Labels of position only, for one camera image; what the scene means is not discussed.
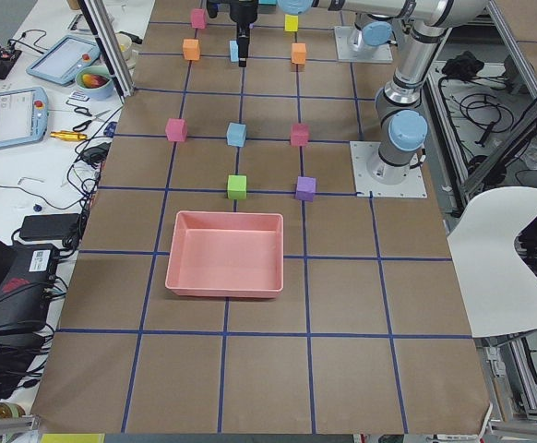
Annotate teach pendant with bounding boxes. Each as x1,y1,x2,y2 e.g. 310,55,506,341
26,35,101,85
0,87,48,150

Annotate white chair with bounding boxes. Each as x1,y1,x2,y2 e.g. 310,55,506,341
447,186,537,338

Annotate pink block table side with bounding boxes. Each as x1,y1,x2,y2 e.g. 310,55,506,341
165,118,188,142

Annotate far pink foam block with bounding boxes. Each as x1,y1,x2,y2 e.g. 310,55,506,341
190,8,207,30

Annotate brass cylinder tool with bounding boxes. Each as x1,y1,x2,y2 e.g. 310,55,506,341
50,131,88,142

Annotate far teach pendant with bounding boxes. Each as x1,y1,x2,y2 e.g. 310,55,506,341
26,35,101,85

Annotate black scissors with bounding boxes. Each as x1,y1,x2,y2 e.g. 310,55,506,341
72,110,109,133

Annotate green bowl with fruit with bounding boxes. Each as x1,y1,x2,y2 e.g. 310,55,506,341
75,66,114,101

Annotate white bowl with lemon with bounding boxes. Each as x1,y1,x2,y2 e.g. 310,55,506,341
115,32,133,63

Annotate aluminium frame post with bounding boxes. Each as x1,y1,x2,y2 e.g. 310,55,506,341
78,0,135,99

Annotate orange block table side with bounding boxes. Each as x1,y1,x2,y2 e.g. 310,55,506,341
182,39,201,61

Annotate near teach pendant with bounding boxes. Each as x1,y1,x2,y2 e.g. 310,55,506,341
0,87,48,150

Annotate yellow foam block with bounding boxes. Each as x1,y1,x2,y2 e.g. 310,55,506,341
284,14,299,32

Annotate black electronics box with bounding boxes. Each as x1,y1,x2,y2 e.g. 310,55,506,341
0,244,60,336

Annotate pink block robot side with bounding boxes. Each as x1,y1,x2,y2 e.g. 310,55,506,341
290,123,309,147

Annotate near purple foam block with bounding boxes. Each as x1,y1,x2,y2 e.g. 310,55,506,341
294,176,316,202

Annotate pink plastic tray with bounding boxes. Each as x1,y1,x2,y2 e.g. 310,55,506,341
165,210,284,298

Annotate green foam block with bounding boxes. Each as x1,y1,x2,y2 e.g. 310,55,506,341
227,174,247,200

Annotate light blue block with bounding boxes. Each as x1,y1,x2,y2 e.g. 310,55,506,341
229,40,239,63
226,122,246,148

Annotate black power adapter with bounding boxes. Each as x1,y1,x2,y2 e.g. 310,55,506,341
18,213,79,241

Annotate orange block robot side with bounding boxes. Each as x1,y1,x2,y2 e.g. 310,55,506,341
291,42,307,66

